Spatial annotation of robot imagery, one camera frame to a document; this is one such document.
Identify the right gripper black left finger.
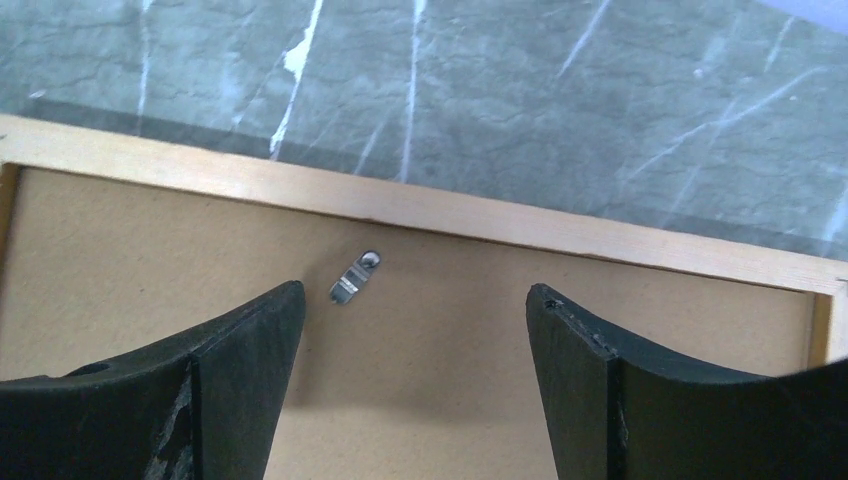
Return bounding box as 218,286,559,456
1,281,306,479

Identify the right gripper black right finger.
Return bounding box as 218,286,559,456
526,284,847,479

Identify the brown backing board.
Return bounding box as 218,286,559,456
1,169,814,479

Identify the wooden picture frame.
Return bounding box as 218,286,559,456
1,115,847,362

